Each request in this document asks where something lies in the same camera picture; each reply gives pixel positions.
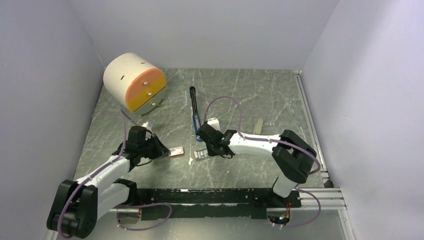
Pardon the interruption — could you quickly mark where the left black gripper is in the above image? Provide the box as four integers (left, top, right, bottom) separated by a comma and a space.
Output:
138, 133, 170, 160

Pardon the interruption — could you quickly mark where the red staples box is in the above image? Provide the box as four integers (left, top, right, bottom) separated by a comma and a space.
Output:
168, 146, 185, 158

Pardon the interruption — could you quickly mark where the blue black stapler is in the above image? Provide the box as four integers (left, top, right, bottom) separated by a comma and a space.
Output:
189, 86, 203, 142

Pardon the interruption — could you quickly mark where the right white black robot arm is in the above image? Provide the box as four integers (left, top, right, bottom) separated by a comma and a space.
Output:
196, 123, 321, 207

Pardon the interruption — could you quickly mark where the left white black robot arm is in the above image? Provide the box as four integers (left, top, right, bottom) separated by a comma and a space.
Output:
46, 126, 170, 239

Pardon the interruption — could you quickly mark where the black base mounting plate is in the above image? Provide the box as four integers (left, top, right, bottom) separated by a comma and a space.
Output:
117, 188, 302, 221

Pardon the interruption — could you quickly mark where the round white orange drawer box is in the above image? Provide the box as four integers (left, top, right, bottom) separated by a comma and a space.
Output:
103, 52, 167, 116

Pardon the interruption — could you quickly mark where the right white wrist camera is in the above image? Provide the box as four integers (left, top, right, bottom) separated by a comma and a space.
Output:
207, 117, 221, 131

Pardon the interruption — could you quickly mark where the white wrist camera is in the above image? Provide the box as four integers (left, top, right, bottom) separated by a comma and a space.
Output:
207, 117, 221, 131
141, 121, 153, 131

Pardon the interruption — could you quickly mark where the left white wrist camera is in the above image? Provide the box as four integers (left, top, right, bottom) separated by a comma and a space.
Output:
141, 121, 153, 131

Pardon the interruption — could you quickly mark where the right side aluminium rail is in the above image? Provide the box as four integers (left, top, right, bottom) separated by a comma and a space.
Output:
292, 70, 334, 188

